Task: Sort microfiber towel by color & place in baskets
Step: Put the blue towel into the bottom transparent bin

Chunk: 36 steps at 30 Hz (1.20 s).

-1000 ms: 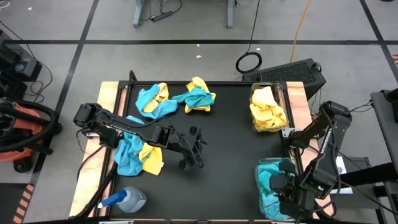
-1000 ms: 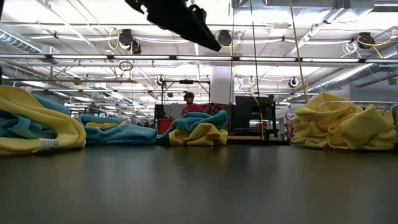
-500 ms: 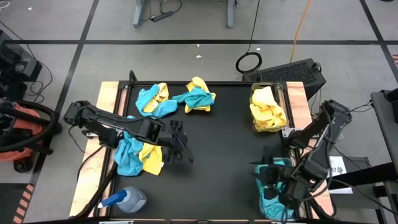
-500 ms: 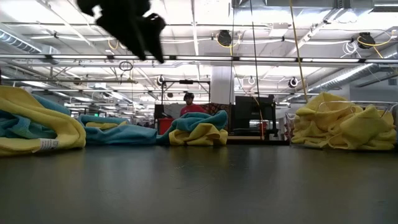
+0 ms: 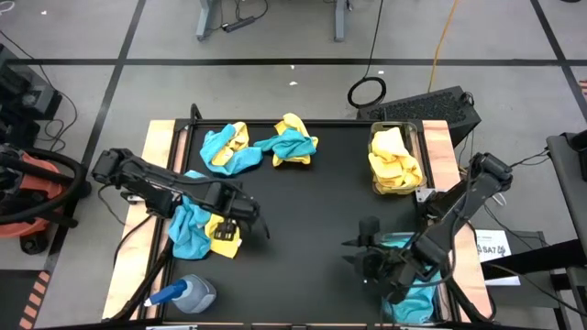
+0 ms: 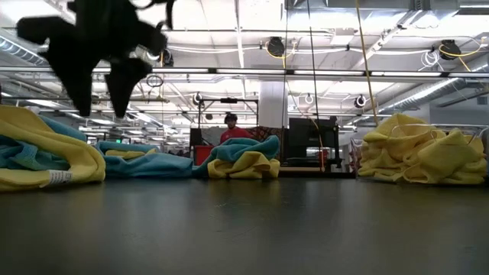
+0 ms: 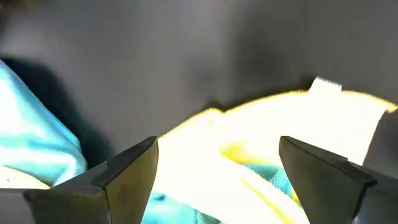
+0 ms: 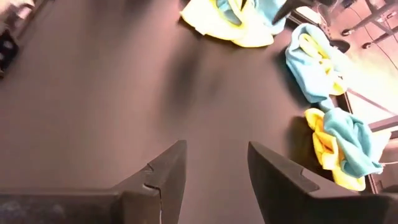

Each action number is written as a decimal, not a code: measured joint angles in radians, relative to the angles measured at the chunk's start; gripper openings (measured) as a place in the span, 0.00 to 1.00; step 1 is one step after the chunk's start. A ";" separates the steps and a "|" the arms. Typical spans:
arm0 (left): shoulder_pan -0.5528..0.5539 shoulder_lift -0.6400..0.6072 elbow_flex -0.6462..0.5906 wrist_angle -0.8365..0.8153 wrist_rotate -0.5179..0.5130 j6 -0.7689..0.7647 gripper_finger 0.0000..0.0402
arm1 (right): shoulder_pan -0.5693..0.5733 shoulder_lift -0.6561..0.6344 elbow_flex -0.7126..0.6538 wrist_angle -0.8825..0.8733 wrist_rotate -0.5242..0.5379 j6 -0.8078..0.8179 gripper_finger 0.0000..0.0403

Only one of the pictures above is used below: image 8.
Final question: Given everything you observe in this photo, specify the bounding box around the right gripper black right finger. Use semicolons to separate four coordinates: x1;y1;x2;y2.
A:
248;141;398;224

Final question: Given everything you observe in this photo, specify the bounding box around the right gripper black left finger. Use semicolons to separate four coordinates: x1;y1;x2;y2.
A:
0;139;188;224

